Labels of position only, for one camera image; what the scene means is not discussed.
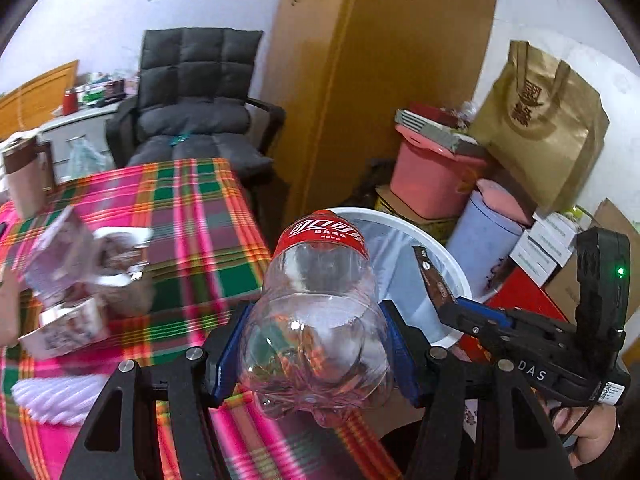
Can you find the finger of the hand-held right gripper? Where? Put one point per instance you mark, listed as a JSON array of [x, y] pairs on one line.
[[470, 325], [487, 309]]

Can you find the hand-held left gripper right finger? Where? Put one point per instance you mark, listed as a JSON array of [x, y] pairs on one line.
[[402, 355]]

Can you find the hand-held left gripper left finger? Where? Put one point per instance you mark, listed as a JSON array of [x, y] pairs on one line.
[[231, 345]]

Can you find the brown snack wrapper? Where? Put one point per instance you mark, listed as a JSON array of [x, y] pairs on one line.
[[432, 280]]

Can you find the clear plastic bottle red label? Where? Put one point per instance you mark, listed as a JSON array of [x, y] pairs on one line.
[[310, 300]]

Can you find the white round waste bin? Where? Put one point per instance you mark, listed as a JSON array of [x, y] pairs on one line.
[[400, 255]]

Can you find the purple drink carton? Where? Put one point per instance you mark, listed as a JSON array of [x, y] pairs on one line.
[[57, 247]]

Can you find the person's right hand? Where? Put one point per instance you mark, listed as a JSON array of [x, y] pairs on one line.
[[597, 435]]

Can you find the red gift box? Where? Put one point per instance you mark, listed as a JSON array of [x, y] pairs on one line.
[[525, 295]]

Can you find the blue bucket with pink lid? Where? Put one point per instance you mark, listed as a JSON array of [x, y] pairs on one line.
[[482, 245]]

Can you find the small white box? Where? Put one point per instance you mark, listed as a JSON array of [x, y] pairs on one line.
[[532, 262], [557, 225], [547, 247]]

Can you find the green packet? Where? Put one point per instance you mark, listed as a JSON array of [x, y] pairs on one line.
[[576, 214]]

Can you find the plaid tablecloth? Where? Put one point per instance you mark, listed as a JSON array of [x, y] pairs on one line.
[[190, 240]]

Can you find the yellow cardboard box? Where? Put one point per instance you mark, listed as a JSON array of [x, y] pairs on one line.
[[400, 207]]

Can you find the pink plastic bin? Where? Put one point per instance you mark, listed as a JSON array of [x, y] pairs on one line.
[[430, 175]]

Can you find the red and white small carton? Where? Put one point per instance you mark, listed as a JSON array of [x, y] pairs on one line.
[[65, 327]]

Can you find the black bag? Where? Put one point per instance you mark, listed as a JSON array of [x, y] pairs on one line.
[[370, 180]]

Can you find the grey striped flat box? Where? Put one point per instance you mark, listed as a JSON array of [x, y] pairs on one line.
[[450, 137]]

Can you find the gold paper bag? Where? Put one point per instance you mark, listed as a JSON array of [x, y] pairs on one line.
[[540, 135]]

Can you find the small teal item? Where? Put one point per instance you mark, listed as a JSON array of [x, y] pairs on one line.
[[179, 139]]

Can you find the dark grey padded chair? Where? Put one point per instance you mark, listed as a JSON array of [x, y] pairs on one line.
[[195, 120]]

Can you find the clear plastic bag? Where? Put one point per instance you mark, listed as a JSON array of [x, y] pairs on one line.
[[87, 157]]

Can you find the brown kettle jug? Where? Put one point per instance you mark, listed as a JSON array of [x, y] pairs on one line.
[[27, 185]]

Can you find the wooden wardrobe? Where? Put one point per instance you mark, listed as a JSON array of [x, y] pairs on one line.
[[390, 60]]

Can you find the white desk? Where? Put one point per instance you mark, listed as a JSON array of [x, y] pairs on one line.
[[65, 125]]

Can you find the desk clutter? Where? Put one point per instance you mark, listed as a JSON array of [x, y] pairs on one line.
[[105, 87]]

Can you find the wooden board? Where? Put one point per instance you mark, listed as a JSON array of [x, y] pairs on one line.
[[35, 97]]

